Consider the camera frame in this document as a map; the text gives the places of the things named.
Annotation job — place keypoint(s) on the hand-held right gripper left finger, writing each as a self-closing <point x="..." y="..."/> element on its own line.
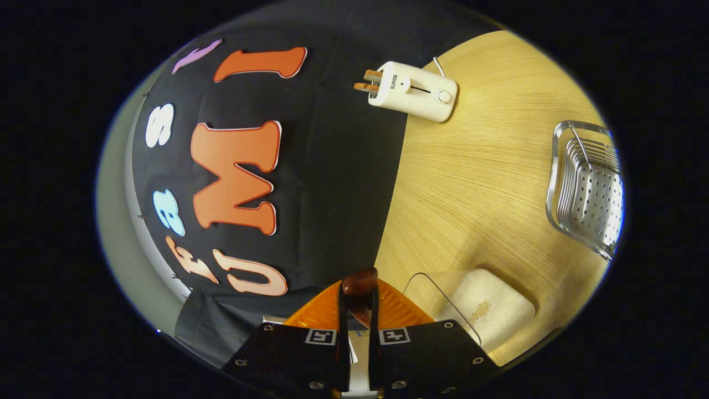
<point x="344" y="354"/>

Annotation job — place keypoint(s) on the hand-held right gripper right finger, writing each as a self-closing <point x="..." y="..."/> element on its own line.
<point x="376" y="360"/>

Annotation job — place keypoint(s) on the brown wooden spoon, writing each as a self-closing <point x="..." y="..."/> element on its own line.
<point x="360" y="285"/>

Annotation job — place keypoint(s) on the clear rice container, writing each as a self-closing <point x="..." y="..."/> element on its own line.
<point x="443" y="310"/>

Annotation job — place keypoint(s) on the steel chopstick holder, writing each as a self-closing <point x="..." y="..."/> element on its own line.
<point x="592" y="194"/>

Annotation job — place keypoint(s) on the white toaster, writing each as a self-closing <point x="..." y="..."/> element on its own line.
<point x="421" y="97"/>

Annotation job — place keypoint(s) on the brown toast slice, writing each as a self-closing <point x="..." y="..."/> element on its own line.
<point x="366" y="87"/>
<point x="374" y="74"/>

